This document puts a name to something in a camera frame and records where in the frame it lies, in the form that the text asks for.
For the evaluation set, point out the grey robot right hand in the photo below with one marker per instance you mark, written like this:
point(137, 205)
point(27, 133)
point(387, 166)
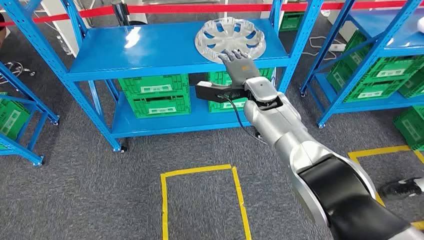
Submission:
point(240, 69)

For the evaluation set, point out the silver wheel hubcap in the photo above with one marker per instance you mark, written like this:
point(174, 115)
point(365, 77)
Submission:
point(230, 34)

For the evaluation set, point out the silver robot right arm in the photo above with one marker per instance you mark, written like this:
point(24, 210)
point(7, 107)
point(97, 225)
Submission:
point(288, 132)

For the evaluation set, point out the blue shelf rack, four crates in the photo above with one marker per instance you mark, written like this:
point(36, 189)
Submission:
point(159, 49)

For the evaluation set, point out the blue shelf rack, stacked crates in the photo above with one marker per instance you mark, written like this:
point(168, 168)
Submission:
point(374, 23)

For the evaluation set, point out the blue shelf rack, single crate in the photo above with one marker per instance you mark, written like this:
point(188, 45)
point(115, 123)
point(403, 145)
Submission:
point(33, 99)

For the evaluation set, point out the red barrier tape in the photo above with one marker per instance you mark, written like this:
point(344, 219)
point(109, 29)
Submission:
point(198, 7)

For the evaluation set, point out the white desk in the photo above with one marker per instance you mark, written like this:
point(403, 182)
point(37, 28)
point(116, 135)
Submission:
point(56, 20)
point(344, 30)

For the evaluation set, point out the black shoe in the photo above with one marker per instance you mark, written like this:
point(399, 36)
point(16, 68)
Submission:
point(397, 189)

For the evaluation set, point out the chrome chair base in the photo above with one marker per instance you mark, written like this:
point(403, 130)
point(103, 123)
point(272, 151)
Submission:
point(32, 73)

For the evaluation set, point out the pale wrist camera, black bracket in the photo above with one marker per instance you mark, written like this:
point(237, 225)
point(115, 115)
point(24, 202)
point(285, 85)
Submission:
point(212, 92)

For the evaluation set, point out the black stanchion post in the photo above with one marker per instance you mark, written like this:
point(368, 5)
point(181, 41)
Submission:
point(120, 11)

